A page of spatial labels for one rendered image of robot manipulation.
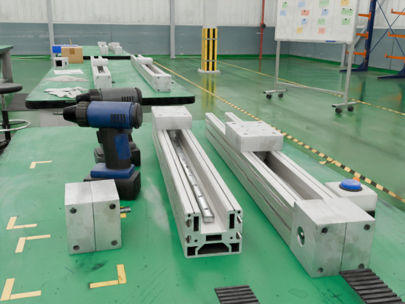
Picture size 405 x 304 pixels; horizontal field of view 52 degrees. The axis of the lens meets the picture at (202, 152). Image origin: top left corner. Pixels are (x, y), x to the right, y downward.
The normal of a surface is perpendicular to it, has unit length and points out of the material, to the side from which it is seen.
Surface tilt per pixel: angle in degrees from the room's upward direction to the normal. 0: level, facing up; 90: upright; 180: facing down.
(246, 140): 90
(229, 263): 0
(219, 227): 0
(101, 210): 90
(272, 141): 90
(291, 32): 90
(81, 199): 0
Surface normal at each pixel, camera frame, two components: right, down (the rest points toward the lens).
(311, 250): -0.98, 0.04
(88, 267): 0.01, -0.96
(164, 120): 0.18, 0.29
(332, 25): -0.82, 0.16
